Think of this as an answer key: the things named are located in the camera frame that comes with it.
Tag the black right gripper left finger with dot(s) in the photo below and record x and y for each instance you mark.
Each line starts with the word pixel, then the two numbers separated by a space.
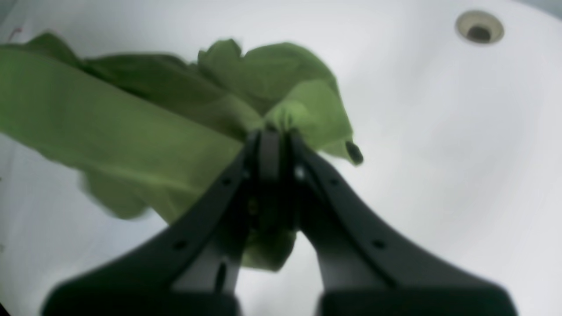
pixel 191 268

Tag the right table grommet hole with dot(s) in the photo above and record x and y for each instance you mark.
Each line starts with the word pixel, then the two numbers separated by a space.
pixel 479 27

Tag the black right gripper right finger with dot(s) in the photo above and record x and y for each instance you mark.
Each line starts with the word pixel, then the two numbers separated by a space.
pixel 367 267

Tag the green T-shirt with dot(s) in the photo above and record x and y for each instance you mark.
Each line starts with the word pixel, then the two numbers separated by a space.
pixel 153 131

